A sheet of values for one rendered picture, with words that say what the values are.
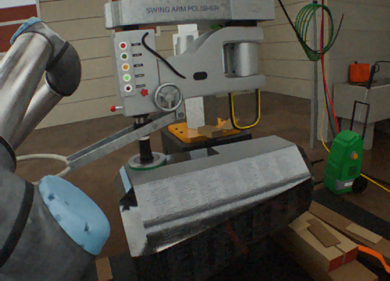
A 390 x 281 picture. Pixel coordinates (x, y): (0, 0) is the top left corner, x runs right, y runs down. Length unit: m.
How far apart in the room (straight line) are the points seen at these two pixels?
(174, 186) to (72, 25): 6.42
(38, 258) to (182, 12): 1.31
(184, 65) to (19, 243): 1.25
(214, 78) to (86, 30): 6.11
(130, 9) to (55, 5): 6.19
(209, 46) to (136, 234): 1.01
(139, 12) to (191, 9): 0.27
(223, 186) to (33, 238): 1.16
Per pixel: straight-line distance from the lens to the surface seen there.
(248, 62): 1.72
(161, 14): 1.49
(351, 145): 2.85
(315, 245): 1.91
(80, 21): 7.52
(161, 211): 1.38
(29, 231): 0.45
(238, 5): 1.67
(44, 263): 0.47
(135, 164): 1.59
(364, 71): 4.56
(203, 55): 1.57
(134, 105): 1.45
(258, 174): 1.60
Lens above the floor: 1.42
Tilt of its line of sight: 17 degrees down
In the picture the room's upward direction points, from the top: 5 degrees counter-clockwise
